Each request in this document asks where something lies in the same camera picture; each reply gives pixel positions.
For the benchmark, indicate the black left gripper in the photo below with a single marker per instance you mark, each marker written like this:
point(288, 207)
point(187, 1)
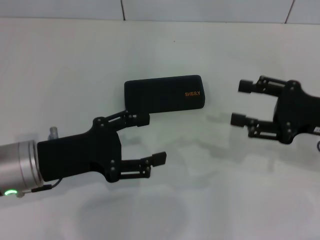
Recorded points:
point(82, 155)

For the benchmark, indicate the black glasses case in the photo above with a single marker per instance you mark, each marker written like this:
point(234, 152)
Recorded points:
point(160, 95)

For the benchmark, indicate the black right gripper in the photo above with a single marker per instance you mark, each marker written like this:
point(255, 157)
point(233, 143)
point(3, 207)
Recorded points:
point(297, 112)

